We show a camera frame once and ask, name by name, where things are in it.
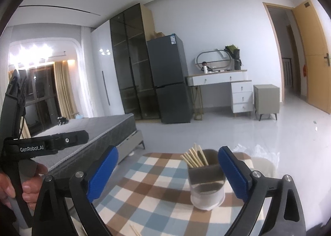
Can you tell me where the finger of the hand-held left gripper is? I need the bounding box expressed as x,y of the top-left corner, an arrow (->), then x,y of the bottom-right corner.
50,130 -> 90,152

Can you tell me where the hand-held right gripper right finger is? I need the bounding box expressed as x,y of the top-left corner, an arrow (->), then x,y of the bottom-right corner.
218,145 -> 307,236

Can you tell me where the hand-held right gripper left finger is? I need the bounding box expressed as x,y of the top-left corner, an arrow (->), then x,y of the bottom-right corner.
31,145 -> 119,236

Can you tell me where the white utensil holder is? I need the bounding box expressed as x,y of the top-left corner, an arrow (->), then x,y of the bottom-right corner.
187,149 -> 226,211

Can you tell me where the bundle of wooden chopsticks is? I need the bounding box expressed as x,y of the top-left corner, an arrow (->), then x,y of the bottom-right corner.
180,143 -> 209,168

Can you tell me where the person's left hand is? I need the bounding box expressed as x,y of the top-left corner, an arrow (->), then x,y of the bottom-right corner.
0,162 -> 49,209

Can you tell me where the dark grey mattress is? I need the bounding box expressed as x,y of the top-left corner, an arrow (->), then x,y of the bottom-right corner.
24,113 -> 137,177

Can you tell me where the clear plastic sheet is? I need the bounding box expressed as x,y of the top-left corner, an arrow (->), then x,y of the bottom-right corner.
231,143 -> 281,168

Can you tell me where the beige curtain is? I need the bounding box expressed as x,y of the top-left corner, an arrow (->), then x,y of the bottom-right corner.
53,60 -> 78,120

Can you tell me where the dark balcony window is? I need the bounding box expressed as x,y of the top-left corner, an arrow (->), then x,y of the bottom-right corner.
9,64 -> 61,133

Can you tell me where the checked tablecloth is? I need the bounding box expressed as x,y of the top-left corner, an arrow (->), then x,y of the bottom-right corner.
70,152 -> 267,236

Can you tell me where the white wardrobe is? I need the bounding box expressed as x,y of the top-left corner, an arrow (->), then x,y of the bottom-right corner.
90,21 -> 127,119

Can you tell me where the bright ceiling light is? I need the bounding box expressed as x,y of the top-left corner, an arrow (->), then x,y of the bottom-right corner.
10,44 -> 53,67

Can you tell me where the white vanity desk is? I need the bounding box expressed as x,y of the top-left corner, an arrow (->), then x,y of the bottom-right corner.
186,70 -> 253,120

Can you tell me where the grey nightstand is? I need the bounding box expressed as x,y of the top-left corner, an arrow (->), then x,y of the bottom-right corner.
253,84 -> 281,121

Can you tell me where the dark glass cabinet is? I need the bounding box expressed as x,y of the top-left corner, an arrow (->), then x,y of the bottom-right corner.
109,3 -> 161,120

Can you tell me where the dark grey refrigerator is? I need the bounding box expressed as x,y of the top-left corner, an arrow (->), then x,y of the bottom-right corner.
146,34 -> 193,124

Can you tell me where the stair railing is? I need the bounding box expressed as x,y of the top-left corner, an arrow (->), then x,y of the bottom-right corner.
282,57 -> 293,88

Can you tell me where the oval vanity mirror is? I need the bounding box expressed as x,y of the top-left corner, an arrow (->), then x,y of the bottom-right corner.
194,48 -> 234,72

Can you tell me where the wooden door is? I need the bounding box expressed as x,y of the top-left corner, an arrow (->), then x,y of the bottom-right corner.
292,0 -> 331,115

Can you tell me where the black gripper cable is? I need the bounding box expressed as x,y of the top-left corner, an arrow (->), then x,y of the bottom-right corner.
18,112 -> 27,138

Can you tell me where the grey bed frame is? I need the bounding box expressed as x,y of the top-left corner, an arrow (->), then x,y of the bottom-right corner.
114,130 -> 145,159

